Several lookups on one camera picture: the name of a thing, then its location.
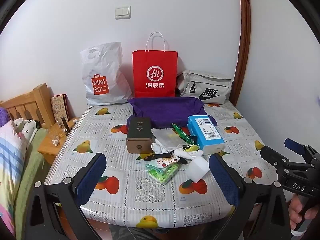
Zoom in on red paper bag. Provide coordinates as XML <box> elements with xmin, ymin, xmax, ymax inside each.
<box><xmin>132</xmin><ymin>32</ymin><xmax>178</xmax><ymax>98</ymax></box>

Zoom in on green snack packet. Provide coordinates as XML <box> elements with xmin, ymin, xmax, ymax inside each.
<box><xmin>171</xmin><ymin>123</ymin><xmax>198</xmax><ymax>145</ymax></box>

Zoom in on dark green tin box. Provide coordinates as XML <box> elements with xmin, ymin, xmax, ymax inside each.
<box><xmin>126</xmin><ymin>117</ymin><xmax>153</xmax><ymax>153</ymax></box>

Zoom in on white plastic shopping bag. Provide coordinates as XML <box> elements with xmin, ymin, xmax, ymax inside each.
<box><xmin>80</xmin><ymin>42</ymin><xmax>133</xmax><ymax>106</ymax></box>

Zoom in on person's right hand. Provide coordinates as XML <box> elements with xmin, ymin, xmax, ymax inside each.
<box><xmin>289</xmin><ymin>194</ymin><xmax>320</xmax><ymax>230</ymax></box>

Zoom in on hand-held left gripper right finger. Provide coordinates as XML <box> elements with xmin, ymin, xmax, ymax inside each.
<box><xmin>209</xmin><ymin>154</ymin><xmax>292</xmax><ymax>240</ymax></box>

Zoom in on wooden headboard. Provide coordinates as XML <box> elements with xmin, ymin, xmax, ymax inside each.
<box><xmin>0</xmin><ymin>83</ymin><xmax>56</xmax><ymax>129</ymax></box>

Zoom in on purple towel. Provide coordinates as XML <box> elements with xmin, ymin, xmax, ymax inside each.
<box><xmin>127</xmin><ymin>97</ymin><xmax>215</xmax><ymax>129</ymax></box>

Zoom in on striped colourful blanket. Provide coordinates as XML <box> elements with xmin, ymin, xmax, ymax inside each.
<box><xmin>0</xmin><ymin>120</ymin><xmax>28</xmax><ymax>235</ymax></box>

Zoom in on white light switch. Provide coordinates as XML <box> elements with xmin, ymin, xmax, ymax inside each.
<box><xmin>115</xmin><ymin>5</ymin><xmax>131</xmax><ymax>19</ymax></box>

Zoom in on dotted white pillow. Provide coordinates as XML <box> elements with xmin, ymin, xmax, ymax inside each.
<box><xmin>12</xmin><ymin>118</ymin><xmax>39</xmax><ymax>147</ymax></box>

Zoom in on patterned book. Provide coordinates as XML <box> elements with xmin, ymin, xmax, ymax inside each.
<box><xmin>51</xmin><ymin>94</ymin><xmax>71</xmax><ymax>130</ymax></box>

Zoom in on blue tissue box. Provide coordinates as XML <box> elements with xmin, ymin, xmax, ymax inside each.
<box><xmin>187</xmin><ymin>115</ymin><xmax>225</xmax><ymax>155</ymax></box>

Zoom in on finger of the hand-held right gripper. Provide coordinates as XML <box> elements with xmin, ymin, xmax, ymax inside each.
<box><xmin>284</xmin><ymin>138</ymin><xmax>320</xmax><ymax>164</ymax></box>
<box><xmin>260</xmin><ymin>146</ymin><xmax>292</xmax><ymax>172</ymax></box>

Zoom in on grey waist bag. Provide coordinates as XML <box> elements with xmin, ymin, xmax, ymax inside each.
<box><xmin>176</xmin><ymin>70</ymin><xmax>233</xmax><ymax>105</ymax></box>

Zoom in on glass ornament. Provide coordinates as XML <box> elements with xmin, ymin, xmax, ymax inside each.
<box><xmin>49</xmin><ymin>124</ymin><xmax>67</xmax><ymax>140</ymax></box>

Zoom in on wooden nightstand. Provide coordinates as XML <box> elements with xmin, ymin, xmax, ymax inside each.
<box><xmin>37</xmin><ymin>117</ymin><xmax>80</xmax><ymax>165</ymax></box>

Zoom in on fruit print tablecloth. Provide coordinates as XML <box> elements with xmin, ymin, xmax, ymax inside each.
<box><xmin>44</xmin><ymin>102</ymin><xmax>273</xmax><ymax>228</ymax></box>

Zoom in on white sponge block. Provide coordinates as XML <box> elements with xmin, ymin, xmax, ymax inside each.
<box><xmin>189</xmin><ymin>155</ymin><xmax>210</xmax><ymax>183</ymax></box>

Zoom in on fruit print wipes packet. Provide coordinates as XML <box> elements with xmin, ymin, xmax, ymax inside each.
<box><xmin>156</xmin><ymin>155</ymin><xmax>181</xmax><ymax>168</ymax></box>

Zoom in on green floss pick packet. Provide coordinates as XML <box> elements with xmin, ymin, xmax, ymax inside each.
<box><xmin>146</xmin><ymin>163</ymin><xmax>179</xmax><ymax>185</ymax></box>

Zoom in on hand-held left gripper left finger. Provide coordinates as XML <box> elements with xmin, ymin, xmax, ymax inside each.
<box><xmin>25</xmin><ymin>152</ymin><xmax>108</xmax><ymax>240</ymax></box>

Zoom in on purple knitted cloth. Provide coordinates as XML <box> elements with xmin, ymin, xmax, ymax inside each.
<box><xmin>0</xmin><ymin>107</ymin><xmax>13</xmax><ymax>128</ymax></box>

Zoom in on wooden door frame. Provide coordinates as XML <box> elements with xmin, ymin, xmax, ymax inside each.
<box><xmin>229</xmin><ymin>0</ymin><xmax>251</xmax><ymax>108</ymax></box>

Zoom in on clear plastic bag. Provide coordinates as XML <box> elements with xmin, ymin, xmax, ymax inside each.
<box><xmin>151</xmin><ymin>128</ymin><xmax>187</xmax><ymax>148</ymax></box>

